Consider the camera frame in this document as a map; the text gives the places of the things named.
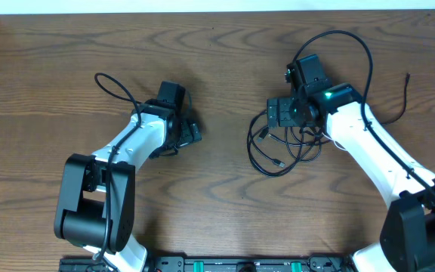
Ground left camera cable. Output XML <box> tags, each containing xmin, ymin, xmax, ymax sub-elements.
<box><xmin>91</xmin><ymin>72</ymin><xmax>143</xmax><ymax>265</ymax></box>

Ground right camera cable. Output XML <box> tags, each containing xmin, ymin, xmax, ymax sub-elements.
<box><xmin>291</xmin><ymin>29</ymin><xmax>435</xmax><ymax>224</ymax></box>

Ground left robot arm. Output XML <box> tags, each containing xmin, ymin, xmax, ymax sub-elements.
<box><xmin>54</xmin><ymin>82</ymin><xmax>202</xmax><ymax>271</ymax></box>

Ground camera cable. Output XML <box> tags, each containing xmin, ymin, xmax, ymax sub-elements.
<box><xmin>91</xmin><ymin>72</ymin><xmax>143</xmax><ymax>265</ymax></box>
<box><xmin>291</xmin><ymin>29</ymin><xmax>435</xmax><ymax>224</ymax></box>

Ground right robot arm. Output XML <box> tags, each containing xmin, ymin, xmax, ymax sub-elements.
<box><xmin>267</xmin><ymin>54</ymin><xmax>435</xmax><ymax>271</ymax></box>

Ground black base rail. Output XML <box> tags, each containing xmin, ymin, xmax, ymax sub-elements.
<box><xmin>58</xmin><ymin>255</ymin><xmax>356</xmax><ymax>272</ymax></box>

